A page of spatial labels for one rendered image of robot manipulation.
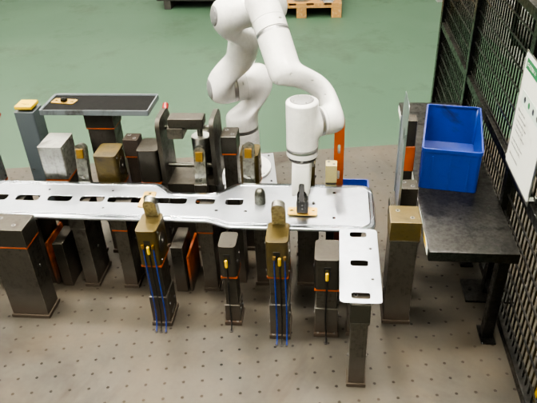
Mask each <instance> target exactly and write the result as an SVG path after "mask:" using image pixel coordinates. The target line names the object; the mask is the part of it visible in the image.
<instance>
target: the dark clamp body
mask: <svg viewBox="0 0 537 403"><path fill-rule="evenodd" d="M136 151H137V159H138V164H139V168H140V173H141V183H157V184H161V185H163V186H164V187H165V188H166V189H168V185H164V184H163V179H162V174H161V164H160V159H159V153H158V148H157V139H156V138H143V139H142V140H141V142H140V144H139V146H138V147H137V149H136ZM159 201H160V203H168V204H170V199H169V198H159ZM165 232H166V237H167V242H168V245H169V247H171V245H172V242H173V239H174V236H175V229H174V224H173V222H165Z"/></svg>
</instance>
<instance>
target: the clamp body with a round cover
mask: <svg viewBox="0 0 537 403"><path fill-rule="evenodd" d="M123 149H124V148H123V146H122V144H121V143H102V144H101V145H100V146H99V147H98V148H97V150H96V151H95V153H94V154H93V159H94V164H95V167H96V171H97V177H98V181H99V182H127V180H128V178H129V175H128V170H127V166H126V162H125V155H124V150H123ZM116 199H117V198H110V199H109V200H108V202H115V201H116ZM108 222H109V221H108ZM109 227H110V232H111V235H112V239H113V245H114V249H113V252H114V253H118V249H117V243H116V239H115V235H114V232H113V231H112V229H111V225H110V222H109Z"/></svg>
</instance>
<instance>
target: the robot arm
mask: <svg viewBox="0 0 537 403"><path fill-rule="evenodd" d="M287 10H288V4H287V0H216V1H215V2H214V3H213V5H212V7H211V10H210V19H211V23H212V24H213V27H214V29H215V31H216V32H217V33H218V34H219V35H220V36H221V37H222V38H224V39H225V40H227V41H228V47H227V53H226V55H225V56H224V57H223V58H222V59H221V60H220V61H219V62H218V63H217V65H216V66H215V67H214V68H213V70H212V71H211V73H210V75H209V77H208V81H207V91H208V95H209V97H210V98H211V100H212V101H214V102H215V103H218V104H228V103H232V102H239V101H240V102H239V103H238V104H237V105H236V106H234V107H233V108H232V109H231V110H230V111H229V112H228V113H227V114H226V119H225V120H226V127H239V133H240V147H239V153H240V152H241V147H242V145H244V144H245V143H246V142H252V143H253V144H259V145H261V144H260V134H259V124H258V113H259V110H260V108H261V107H262V106H263V104H264V103H265V101H266V99H267V98H268V96H269V95H270V92H271V90H272V83H274V84H276V85H278V86H290V87H295V88H298V89H302V90H304V91H306V92H308V93H309V94H311V95H312V96H311V95H307V94H299V95H294V96H292V97H290V98H288V99H287V100H286V103H285V109H286V149H287V156H288V159H289V161H291V162H292V196H296V194H297V200H296V212H297V213H308V196H309V191H310V185H311V178H312V162H314V161H315V160H316V157H317V156H318V141H319V138H320V137H321V136H324V135H328V134H334V133H337V132H339V131H341V130H342V129H343V128H344V113H343V110H342V108H341V105H340V101H339V99H338V97H337V95H336V91H335V90H334V89H333V87H332V85H331V84H330V82H329V81H328V80H327V79H326V78H324V77H323V76H322V75H321V74H318V73H317V72H316V71H314V70H311V69H309V68H308V67H306V66H304V65H302V64H301V63H300V61H299V58H298V56H297V53H296V49H295V46H294V43H293V40H292V36H291V34H290V30H289V28H288V23H287V21H286V18H285V15H286V14H287ZM252 27H253V28H252ZM259 47H260V50H261V54H262V57H263V59H264V62H265V65H263V64H261V63H254V62H255V61H256V58H257V53H258V49H259ZM270 171H271V163H270V161H269V160H268V159H267V158H265V157H263V156H261V173H262V178H265V177H266V176H267V175H268V174H269V173H270Z"/></svg>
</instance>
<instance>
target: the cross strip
mask: <svg viewBox="0 0 537 403"><path fill-rule="evenodd" d="M351 232H353V233H366V234H367V237H350V233H351ZM369 248H372V249H369ZM339 257H340V301H342V302H344V303H364V304H380V303H383V295H382V286H381V277H380V259H379V250H378V241H377V232H376V231H375V230H374V229H341V230H340V234H339ZM350 261H368V266H358V265H351V264H350ZM372 278H373V279H374V280H371V279H372ZM352 293H370V295H371V298H370V299H355V298H352V295H351V294H352Z"/></svg>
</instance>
